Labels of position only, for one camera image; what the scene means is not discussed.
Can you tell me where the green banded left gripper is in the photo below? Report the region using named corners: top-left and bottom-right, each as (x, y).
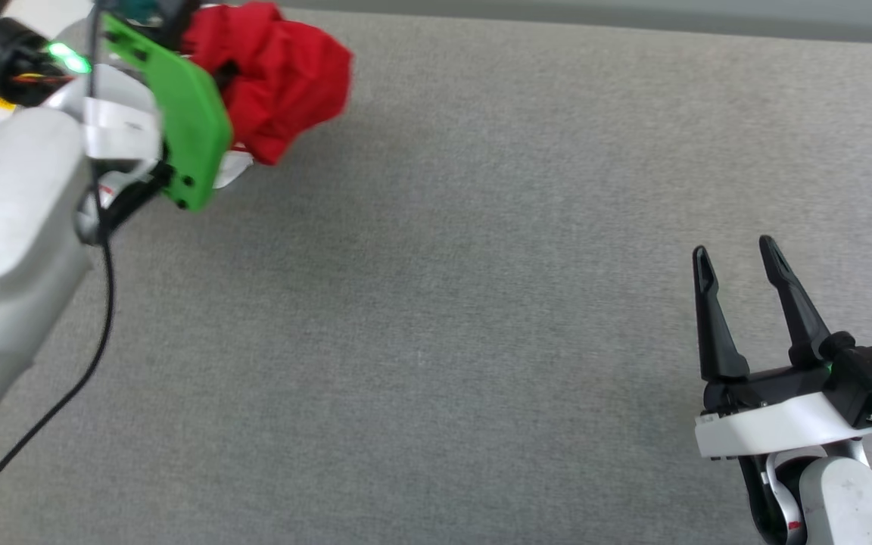
top-left (0, 11), bottom-right (255, 213)

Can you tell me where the white flat ribbon cable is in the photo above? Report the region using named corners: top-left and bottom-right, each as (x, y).
top-left (82, 97), bottom-right (164, 161)

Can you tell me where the red white basketball jersey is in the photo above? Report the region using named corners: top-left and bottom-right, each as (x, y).
top-left (179, 0), bottom-right (353, 166)

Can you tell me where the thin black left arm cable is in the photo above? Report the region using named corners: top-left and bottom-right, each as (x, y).
top-left (0, 0), bottom-right (115, 534)

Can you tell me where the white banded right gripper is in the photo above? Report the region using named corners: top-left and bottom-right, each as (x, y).
top-left (692, 235), bottom-right (872, 459)

